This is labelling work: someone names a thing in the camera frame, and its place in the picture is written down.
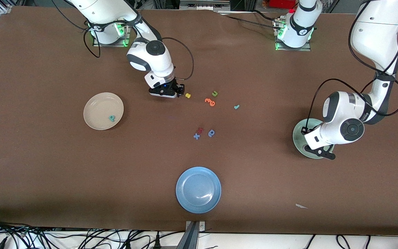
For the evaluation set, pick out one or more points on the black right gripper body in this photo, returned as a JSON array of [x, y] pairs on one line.
[[173, 85]]

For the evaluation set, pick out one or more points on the teal foam letter p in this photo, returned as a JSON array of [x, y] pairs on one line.
[[112, 117]]

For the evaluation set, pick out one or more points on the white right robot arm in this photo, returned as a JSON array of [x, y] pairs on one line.
[[150, 58]]

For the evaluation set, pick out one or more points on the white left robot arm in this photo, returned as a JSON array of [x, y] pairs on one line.
[[340, 114]]

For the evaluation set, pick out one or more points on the light green round plate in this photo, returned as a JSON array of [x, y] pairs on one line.
[[297, 140]]

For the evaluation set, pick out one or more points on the blue foam letter x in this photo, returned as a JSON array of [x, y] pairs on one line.
[[196, 136]]

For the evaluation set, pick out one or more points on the blue foam letter a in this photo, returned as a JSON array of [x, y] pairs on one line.
[[212, 131]]

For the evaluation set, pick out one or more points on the white paper scrap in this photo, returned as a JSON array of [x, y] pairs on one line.
[[300, 206]]

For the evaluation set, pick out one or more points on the beige round plate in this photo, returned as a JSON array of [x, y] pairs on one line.
[[98, 107]]

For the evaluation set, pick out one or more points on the grey metal box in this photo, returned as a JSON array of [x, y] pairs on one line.
[[204, 5]]

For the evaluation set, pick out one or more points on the blue round plate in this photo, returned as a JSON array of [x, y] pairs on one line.
[[198, 190]]

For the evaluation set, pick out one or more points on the red box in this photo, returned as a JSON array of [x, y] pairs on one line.
[[282, 3]]

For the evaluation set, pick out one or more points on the aluminium table edge profile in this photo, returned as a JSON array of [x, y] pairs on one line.
[[192, 238]]

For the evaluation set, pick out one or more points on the brown table cover sheet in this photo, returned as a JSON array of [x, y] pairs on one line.
[[47, 166]]

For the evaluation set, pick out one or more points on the black power plug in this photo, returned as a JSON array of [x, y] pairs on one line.
[[157, 242], [128, 245]]

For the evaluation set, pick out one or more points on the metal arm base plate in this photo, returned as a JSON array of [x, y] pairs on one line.
[[111, 44], [292, 49]]

